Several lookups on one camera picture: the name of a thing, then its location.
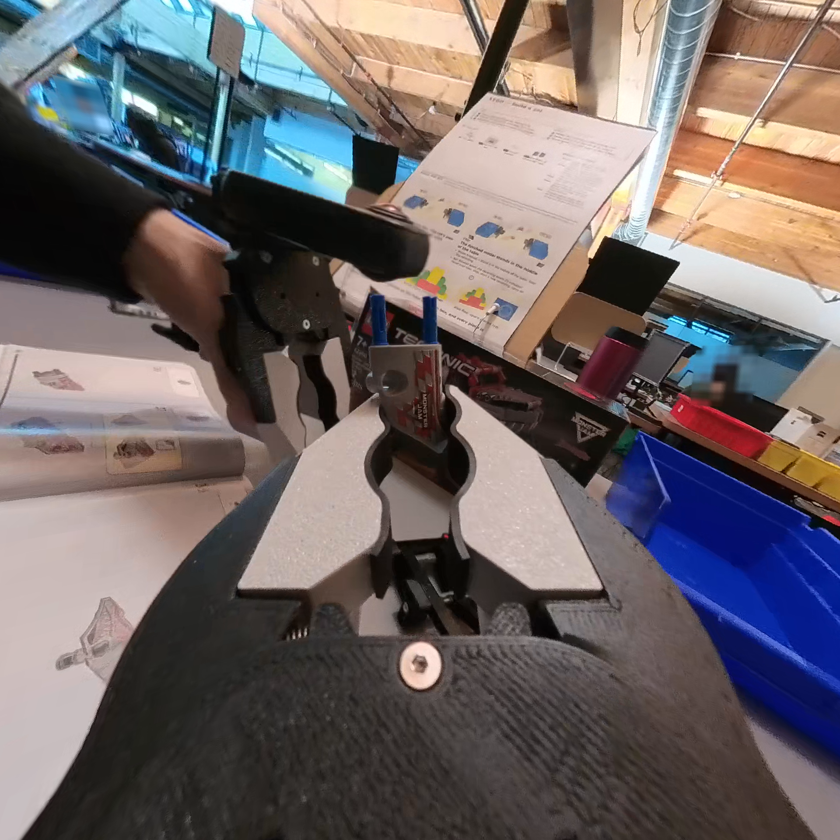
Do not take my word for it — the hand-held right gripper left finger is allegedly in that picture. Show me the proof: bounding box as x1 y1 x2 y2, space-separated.
238 387 393 600

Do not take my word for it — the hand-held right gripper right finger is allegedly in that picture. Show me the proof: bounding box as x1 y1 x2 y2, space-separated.
449 387 606 600

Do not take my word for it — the white cardboard box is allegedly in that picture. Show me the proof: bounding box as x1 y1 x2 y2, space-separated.
771 406 840 455

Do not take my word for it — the black flat panel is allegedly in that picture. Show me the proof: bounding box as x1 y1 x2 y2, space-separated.
580 236 681 311

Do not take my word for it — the silver ventilation duct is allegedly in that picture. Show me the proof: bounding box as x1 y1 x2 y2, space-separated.
616 0 724 245

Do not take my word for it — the person's left hand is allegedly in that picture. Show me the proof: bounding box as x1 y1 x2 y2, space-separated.
125 210 263 439

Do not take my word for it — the person's left forearm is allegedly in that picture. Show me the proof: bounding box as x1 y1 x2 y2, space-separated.
0 85 173 304

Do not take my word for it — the yellow plastic bin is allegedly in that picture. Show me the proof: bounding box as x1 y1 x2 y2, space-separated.
758 437 805 475
784 451 840 504

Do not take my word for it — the blue plastic bin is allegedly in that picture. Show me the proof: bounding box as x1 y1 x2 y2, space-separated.
604 430 840 757

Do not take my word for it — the toy instruction booklet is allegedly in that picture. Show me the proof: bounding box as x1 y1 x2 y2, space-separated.
0 343 265 840

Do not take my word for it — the black metal pole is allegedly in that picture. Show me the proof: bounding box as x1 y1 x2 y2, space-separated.
458 0 530 116

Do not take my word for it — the grey toy brick assembly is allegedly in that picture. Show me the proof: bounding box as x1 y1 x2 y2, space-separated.
366 292 455 455

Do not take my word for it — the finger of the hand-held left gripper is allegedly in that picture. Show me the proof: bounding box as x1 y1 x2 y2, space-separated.
314 331 356 431
255 343 318 462

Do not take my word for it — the tan rounded board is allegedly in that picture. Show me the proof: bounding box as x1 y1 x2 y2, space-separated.
550 292 648 363

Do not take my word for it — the red plastic bin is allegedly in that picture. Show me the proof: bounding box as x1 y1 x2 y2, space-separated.
669 392 774 462

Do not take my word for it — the white instruction sign board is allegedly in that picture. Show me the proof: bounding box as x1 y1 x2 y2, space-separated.
377 92 658 352

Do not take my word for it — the black toy set box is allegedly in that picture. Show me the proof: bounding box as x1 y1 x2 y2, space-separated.
348 298 632 488

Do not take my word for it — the maroon tumbler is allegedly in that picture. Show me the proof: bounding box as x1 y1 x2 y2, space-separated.
577 326 651 401

